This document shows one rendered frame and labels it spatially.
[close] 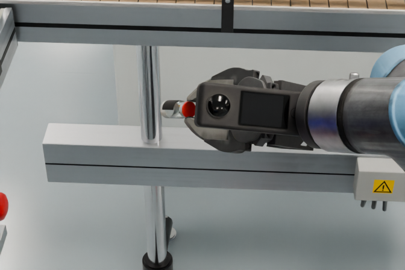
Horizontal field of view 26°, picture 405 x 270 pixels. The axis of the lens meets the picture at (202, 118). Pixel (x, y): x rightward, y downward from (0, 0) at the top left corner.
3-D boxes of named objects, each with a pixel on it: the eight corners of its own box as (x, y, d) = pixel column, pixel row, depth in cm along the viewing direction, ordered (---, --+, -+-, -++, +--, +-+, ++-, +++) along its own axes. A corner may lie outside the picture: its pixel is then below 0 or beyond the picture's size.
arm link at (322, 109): (332, 149, 84) (340, 65, 85) (297, 147, 87) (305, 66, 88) (381, 157, 89) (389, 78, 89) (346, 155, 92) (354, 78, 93)
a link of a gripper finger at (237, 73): (217, 107, 102) (268, 114, 95) (205, 105, 101) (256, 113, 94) (223, 67, 102) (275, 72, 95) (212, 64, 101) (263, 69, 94)
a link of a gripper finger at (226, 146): (212, 154, 101) (266, 152, 95) (202, 153, 100) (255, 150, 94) (214, 114, 102) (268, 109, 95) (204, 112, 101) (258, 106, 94)
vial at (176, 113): (160, 99, 108) (182, 99, 104) (174, 101, 109) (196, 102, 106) (158, 116, 107) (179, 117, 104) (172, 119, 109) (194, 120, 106)
